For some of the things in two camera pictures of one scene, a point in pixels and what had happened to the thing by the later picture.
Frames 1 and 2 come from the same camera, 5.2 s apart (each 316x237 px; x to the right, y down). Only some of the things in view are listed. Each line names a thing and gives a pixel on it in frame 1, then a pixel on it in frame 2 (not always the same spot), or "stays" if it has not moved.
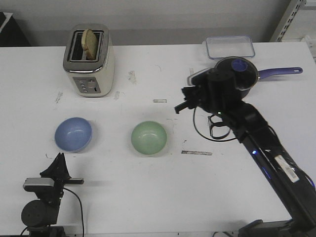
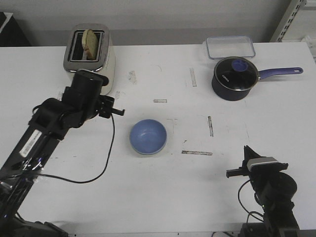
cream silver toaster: x=89 y=59 stays
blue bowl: x=73 y=134 -> x=148 y=136
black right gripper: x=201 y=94 -> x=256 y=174
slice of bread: x=89 y=42 stays
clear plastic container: x=220 y=47 stays
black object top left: x=11 y=33 stays
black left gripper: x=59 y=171 -> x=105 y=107
